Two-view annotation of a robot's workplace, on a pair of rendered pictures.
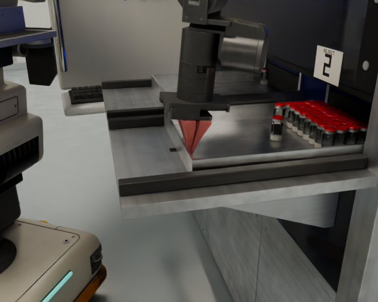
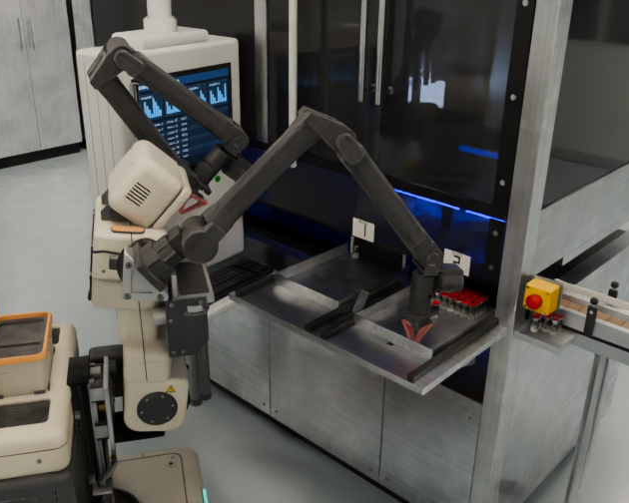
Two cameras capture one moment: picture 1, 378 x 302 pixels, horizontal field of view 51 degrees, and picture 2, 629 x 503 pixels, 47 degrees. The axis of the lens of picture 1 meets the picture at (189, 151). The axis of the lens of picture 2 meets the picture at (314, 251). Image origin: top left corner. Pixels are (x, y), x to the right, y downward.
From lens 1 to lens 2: 1.42 m
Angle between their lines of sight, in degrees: 31
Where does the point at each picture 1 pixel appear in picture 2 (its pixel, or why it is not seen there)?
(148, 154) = (382, 352)
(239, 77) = (332, 254)
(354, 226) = (493, 359)
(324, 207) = not seen: hidden behind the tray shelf
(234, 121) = (391, 307)
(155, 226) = (189, 422)
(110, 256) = not seen: hidden behind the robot
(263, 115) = (404, 296)
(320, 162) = (482, 328)
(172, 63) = (229, 241)
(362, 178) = (502, 331)
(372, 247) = (508, 368)
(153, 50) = not seen: hidden behind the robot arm
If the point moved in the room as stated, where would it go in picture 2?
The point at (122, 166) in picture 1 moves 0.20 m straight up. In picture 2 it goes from (381, 365) to (386, 293)
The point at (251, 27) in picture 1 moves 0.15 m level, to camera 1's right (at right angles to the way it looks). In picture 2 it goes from (456, 270) to (499, 256)
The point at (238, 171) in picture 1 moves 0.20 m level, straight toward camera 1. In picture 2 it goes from (454, 348) to (505, 390)
